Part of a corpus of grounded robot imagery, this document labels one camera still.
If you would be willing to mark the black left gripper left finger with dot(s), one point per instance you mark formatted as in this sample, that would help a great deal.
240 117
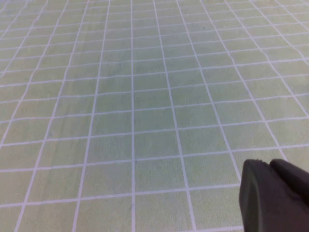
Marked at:
260 205

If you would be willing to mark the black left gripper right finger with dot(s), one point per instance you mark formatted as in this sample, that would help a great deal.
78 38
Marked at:
292 178

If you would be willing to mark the green checked tablecloth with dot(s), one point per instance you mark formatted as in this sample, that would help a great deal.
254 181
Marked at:
120 108

